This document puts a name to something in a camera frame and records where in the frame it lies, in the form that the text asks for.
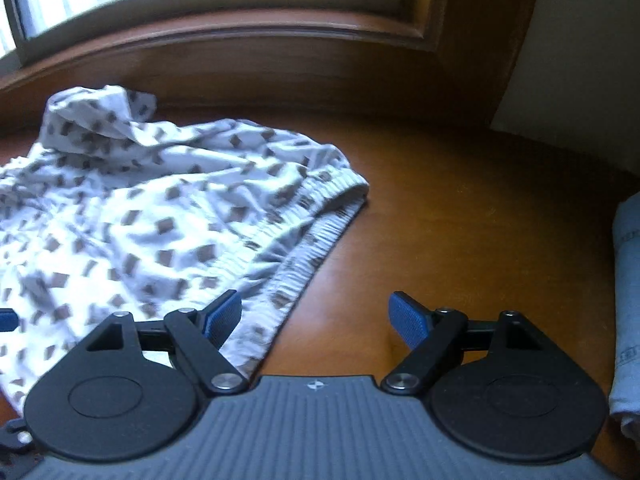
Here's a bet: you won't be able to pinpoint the white patterned pyjama pants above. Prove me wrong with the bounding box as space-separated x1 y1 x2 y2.
1 86 369 410

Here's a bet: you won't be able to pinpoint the rolled light blue towel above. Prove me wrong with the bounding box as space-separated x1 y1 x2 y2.
608 194 640 443

